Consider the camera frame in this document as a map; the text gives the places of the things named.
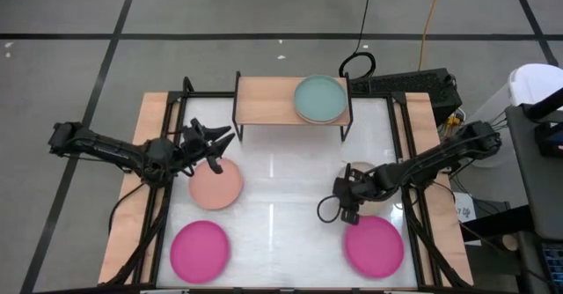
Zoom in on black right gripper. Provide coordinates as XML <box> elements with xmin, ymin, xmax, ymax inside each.
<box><xmin>332</xmin><ymin>163</ymin><xmax>380</xmax><ymax>226</ymax></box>

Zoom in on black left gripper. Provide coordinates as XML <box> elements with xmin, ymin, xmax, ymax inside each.
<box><xmin>177</xmin><ymin>117</ymin><xmax>237</xmax><ymax>175</ymax></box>

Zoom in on peach plate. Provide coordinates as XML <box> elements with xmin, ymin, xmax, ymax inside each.
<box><xmin>188</xmin><ymin>157</ymin><xmax>245</xmax><ymax>212</ymax></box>

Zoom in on teal plate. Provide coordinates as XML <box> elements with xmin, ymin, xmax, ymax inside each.
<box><xmin>293</xmin><ymin>74</ymin><xmax>349</xmax><ymax>122</ymax></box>

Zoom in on magenta plate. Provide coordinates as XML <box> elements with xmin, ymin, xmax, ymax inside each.
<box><xmin>169</xmin><ymin>219</ymin><xmax>231</xmax><ymax>285</ymax></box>
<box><xmin>343</xmin><ymin>215</ymin><xmax>406</xmax><ymax>280</ymax></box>

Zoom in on wooden shelf with black legs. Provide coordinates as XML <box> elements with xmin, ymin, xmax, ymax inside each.
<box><xmin>231</xmin><ymin>70</ymin><xmax>355</xmax><ymax>143</ymax></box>

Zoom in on white paper label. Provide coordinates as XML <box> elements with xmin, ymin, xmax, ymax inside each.
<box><xmin>452</xmin><ymin>191</ymin><xmax>479</xmax><ymax>221</ymax></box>

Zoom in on yellow plug connector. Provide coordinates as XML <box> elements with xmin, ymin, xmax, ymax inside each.
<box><xmin>442</xmin><ymin>110</ymin><xmax>464</xmax><ymax>131</ymax></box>

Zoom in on black side desk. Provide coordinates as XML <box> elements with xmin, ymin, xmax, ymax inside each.
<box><xmin>459</xmin><ymin>86</ymin><xmax>563</xmax><ymax>294</ymax></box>

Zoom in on white round bin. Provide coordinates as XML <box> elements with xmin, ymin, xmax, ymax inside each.
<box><xmin>464</xmin><ymin>62</ymin><xmax>563</xmax><ymax>168</ymax></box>

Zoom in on laptop keyboard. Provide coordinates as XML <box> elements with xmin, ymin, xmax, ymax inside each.
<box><xmin>541</xmin><ymin>239</ymin><xmax>563</xmax><ymax>289</ymax></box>

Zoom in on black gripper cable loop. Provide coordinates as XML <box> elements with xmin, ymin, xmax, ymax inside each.
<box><xmin>316</xmin><ymin>194</ymin><xmax>345</xmax><ymax>224</ymax></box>

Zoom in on black metal table frame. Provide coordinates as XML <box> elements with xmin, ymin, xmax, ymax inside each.
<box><xmin>105</xmin><ymin>75</ymin><xmax>475</xmax><ymax>291</ymax></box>

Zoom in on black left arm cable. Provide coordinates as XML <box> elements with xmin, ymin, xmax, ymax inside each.
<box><xmin>106</xmin><ymin>180</ymin><xmax>150</xmax><ymax>237</ymax></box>

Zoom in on black floor power cable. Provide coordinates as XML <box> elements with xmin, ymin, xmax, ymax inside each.
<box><xmin>337</xmin><ymin>0</ymin><xmax>378</xmax><ymax>80</ymax></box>

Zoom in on yellow floor cable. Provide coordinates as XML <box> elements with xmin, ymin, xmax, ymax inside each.
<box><xmin>416</xmin><ymin>0</ymin><xmax>449</xmax><ymax>71</ymax></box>

